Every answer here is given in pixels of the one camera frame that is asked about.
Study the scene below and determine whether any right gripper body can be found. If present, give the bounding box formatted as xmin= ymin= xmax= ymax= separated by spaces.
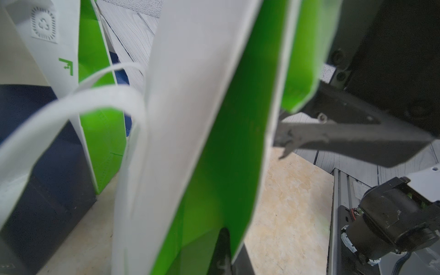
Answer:
xmin=327 ymin=1 xmax=440 ymax=137

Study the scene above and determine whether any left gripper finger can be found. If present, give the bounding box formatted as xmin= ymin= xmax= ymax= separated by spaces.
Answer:
xmin=207 ymin=228 xmax=255 ymax=275

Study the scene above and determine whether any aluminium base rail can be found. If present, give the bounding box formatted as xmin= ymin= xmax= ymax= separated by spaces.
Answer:
xmin=327 ymin=168 xmax=380 ymax=275

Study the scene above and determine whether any navy beige bag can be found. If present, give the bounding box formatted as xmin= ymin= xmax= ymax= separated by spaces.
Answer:
xmin=1 ymin=84 xmax=96 ymax=275

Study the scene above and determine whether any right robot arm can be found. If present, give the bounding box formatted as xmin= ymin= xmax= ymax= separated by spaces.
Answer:
xmin=273 ymin=1 xmax=440 ymax=275

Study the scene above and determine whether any green white bag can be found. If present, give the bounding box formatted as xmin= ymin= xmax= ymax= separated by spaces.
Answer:
xmin=0 ymin=0 xmax=344 ymax=275
xmin=1 ymin=1 xmax=126 ymax=194

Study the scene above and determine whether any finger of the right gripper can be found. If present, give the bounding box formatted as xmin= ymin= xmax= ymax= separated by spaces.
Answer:
xmin=273 ymin=82 xmax=437 ymax=168

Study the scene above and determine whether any back right blue bag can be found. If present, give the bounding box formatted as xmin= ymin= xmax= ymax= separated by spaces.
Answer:
xmin=110 ymin=52 xmax=132 ymax=137

